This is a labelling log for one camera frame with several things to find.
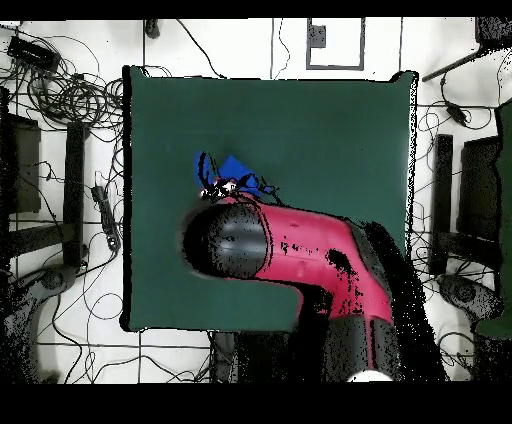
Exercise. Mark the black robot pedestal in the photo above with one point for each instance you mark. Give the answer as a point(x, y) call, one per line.
point(228, 356)

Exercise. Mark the black stand base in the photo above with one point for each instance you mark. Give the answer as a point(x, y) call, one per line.
point(52, 278)
point(468, 294)

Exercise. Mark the grey square frame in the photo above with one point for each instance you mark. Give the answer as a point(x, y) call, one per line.
point(362, 44)

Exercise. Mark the black power strip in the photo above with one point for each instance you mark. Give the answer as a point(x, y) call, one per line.
point(106, 216)

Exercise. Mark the black speckled block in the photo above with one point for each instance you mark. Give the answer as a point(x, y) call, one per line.
point(494, 32)

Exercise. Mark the dark green table cloth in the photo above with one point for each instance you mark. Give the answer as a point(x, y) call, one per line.
point(320, 140)

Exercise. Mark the black stand bar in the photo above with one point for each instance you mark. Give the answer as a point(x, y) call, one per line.
point(74, 192)
point(443, 192)

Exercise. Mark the small black cylinder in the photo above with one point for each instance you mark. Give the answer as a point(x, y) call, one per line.
point(152, 28)

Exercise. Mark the black flat panel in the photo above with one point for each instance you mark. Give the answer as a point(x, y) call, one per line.
point(26, 168)
point(478, 188)

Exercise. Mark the blue shirt with white print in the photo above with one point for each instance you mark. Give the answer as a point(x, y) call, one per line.
point(234, 168)

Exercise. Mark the small dark grey square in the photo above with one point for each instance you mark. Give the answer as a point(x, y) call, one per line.
point(318, 36)

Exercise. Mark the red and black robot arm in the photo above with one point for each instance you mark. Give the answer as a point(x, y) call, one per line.
point(300, 248)

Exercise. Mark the black rod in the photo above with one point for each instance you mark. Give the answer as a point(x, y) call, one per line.
point(452, 66)

